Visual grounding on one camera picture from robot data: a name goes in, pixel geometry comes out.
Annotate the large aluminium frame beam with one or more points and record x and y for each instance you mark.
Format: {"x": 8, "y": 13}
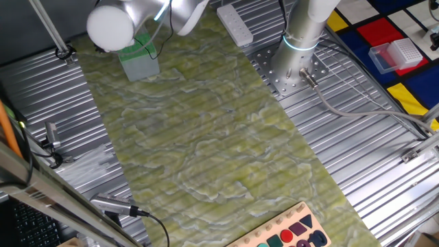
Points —
{"x": 41, "y": 192}

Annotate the green marble pattern mat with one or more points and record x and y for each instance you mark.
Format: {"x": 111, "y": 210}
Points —
{"x": 205, "y": 137}

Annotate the clear plastic box lid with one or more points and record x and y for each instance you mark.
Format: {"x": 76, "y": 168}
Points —
{"x": 379, "y": 58}

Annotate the navy triangle puzzle piece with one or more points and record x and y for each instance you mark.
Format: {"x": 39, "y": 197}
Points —
{"x": 306, "y": 220}

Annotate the tan cardboard piece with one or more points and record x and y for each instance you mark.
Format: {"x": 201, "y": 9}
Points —
{"x": 70, "y": 243}

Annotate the black keyboard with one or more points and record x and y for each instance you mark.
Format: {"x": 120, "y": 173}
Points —
{"x": 34, "y": 230}

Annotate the aluminium pole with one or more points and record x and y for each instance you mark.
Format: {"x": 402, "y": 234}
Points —
{"x": 48, "y": 25}

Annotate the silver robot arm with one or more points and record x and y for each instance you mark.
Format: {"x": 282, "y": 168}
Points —
{"x": 109, "y": 27}

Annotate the green-topped pipette tip holder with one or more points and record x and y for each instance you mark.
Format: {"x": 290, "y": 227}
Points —
{"x": 140, "y": 67}

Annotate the green puzzle piece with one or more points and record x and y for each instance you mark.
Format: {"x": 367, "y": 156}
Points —
{"x": 274, "y": 241}

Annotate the red circle puzzle piece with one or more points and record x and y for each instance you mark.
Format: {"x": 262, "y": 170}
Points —
{"x": 286, "y": 235}

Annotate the purple square puzzle piece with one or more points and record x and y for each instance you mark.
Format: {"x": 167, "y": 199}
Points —
{"x": 297, "y": 228}

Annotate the silver depth camera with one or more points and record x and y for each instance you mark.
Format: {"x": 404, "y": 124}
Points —
{"x": 109, "y": 204}

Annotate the aluminium profile with bracket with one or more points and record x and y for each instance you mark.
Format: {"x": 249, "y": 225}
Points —
{"x": 428, "y": 144}

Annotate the white perforated pipette tip box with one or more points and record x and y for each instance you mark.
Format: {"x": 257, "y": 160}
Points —
{"x": 406, "y": 53}

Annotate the black small camera mount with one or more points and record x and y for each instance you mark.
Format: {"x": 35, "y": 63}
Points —
{"x": 56, "y": 159}

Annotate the teal puzzle piece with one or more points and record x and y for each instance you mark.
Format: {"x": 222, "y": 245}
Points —
{"x": 262, "y": 245}

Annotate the short aluminium profile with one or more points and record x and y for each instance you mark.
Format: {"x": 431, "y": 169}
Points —
{"x": 433, "y": 115}

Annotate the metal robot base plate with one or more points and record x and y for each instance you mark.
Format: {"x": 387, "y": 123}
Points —
{"x": 274, "y": 77}

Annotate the black pole clamp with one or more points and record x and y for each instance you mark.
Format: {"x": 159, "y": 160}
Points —
{"x": 58, "y": 55}

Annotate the black stand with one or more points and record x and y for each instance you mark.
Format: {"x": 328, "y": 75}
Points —
{"x": 435, "y": 43}

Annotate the wooden shape puzzle board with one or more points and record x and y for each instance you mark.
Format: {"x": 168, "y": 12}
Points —
{"x": 260, "y": 233}

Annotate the brown cardboard box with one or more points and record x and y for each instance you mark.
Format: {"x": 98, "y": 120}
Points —
{"x": 428, "y": 241}

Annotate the small silver camera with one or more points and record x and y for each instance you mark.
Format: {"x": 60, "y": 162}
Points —
{"x": 52, "y": 135}

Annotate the white power strip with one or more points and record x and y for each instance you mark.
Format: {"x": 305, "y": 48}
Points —
{"x": 235, "y": 25}

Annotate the blue number puzzle piece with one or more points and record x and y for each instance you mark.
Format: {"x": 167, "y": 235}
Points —
{"x": 317, "y": 238}

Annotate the colourful block pattern mat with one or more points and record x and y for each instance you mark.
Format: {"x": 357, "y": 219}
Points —
{"x": 377, "y": 32}

